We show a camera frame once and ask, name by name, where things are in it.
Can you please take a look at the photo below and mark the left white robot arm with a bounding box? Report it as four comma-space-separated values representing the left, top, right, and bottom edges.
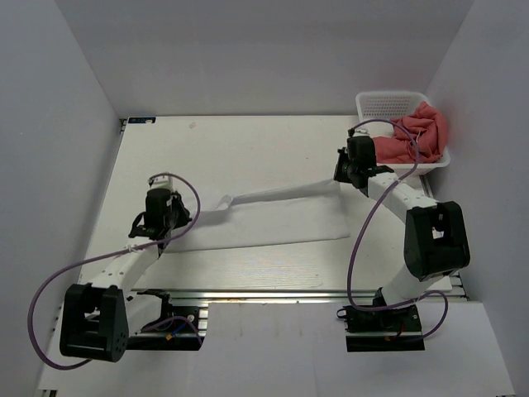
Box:
60, 187, 192, 362

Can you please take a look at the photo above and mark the blue table label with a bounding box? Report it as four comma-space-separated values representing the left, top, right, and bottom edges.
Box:
127, 117, 156, 124

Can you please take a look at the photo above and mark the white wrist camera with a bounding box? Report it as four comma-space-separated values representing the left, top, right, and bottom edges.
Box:
148, 174, 174, 192
348, 127, 369, 137

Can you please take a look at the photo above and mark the white plastic basket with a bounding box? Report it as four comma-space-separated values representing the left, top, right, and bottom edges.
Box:
355, 91, 450, 176

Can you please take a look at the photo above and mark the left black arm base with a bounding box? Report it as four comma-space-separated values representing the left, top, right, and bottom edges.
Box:
125, 289, 207, 352

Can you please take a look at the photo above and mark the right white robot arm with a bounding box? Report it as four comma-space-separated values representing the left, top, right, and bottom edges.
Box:
334, 136, 470, 330

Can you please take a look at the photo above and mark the white t shirt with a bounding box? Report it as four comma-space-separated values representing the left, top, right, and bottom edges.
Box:
166, 179, 350, 253

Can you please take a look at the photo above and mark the pink t shirt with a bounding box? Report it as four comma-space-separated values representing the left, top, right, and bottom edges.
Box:
374, 101, 448, 164

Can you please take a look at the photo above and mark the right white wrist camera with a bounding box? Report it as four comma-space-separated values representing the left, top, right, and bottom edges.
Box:
348, 127, 369, 137

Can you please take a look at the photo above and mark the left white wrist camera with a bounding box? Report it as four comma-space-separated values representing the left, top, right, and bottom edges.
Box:
148, 174, 174, 192

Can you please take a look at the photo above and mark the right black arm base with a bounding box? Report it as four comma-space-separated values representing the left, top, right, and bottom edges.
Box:
336, 289, 425, 352

